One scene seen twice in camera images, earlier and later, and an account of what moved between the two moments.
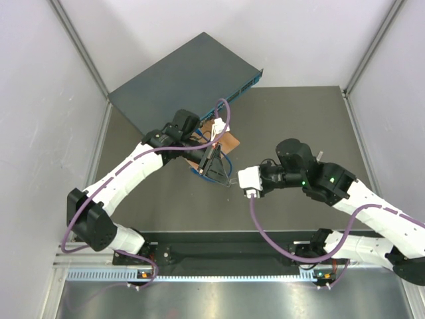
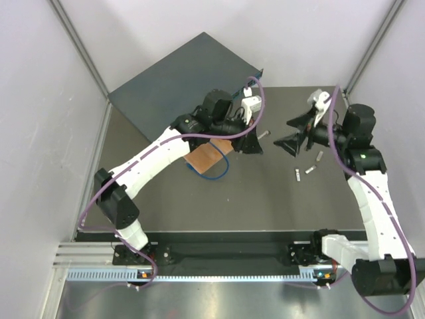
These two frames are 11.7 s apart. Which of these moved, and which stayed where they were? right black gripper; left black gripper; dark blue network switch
Moved: left black gripper; right black gripper
Stayed: dark blue network switch
